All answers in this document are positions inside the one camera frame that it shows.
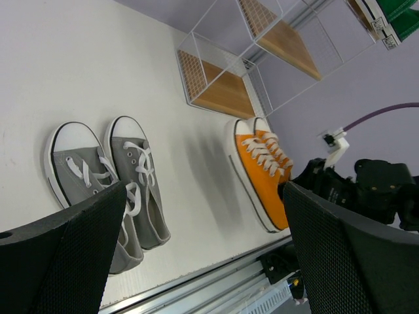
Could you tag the grey right sneaker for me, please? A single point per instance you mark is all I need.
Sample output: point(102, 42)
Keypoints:
point(128, 149)

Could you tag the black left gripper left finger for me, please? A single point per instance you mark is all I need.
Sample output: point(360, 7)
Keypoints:
point(60, 263)

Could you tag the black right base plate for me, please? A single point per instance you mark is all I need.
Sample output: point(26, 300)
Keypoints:
point(279, 263)

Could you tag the grey left sneaker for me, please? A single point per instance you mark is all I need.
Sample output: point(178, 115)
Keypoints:
point(76, 168)

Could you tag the white wire shoe shelf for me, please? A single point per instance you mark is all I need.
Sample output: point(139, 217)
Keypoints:
point(223, 70)

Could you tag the aluminium mounting rail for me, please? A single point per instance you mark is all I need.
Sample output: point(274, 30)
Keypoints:
point(210, 290)

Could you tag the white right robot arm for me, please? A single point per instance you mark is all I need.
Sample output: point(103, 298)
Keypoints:
point(379, 191)

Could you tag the grey sneaker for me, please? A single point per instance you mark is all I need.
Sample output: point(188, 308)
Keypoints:
point(76, 168)
point(128, 149)

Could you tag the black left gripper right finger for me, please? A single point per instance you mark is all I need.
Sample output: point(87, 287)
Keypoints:
point(350, 263)

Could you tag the orange sneaker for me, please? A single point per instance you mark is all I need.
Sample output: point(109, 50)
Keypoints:
point(262, 131)
point(259, 173)

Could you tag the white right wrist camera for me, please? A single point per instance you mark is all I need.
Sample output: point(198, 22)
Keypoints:
point(336, 145)

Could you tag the slotted grey cable duct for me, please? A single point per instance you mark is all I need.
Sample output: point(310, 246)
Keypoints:
point(266, 301)

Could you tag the green sneaker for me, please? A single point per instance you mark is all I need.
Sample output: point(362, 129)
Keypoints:
point(400, 28)
point(379, 13)

